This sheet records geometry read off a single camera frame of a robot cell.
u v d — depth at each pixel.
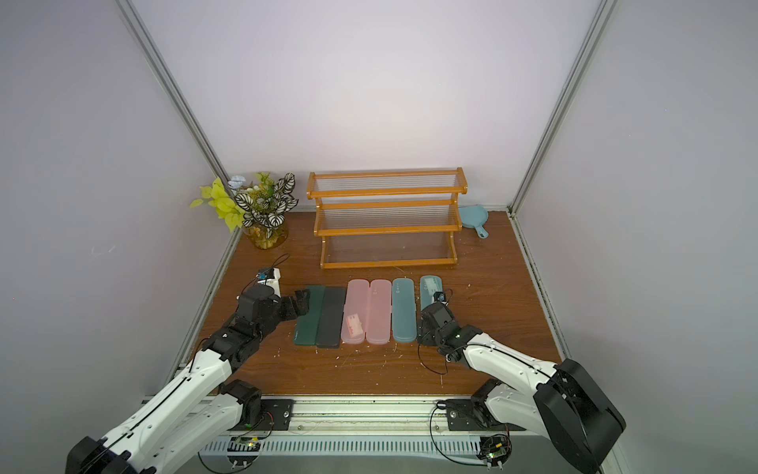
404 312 0.90
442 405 0.75
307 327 0.86
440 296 0.78
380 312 0.93
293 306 0.73
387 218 0.98
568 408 0.40
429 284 0.97
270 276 0.72
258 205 0.89
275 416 0.73
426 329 0.79
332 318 0.89
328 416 0.75
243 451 0.72
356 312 0.90
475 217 1.19
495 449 0.70
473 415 0.65
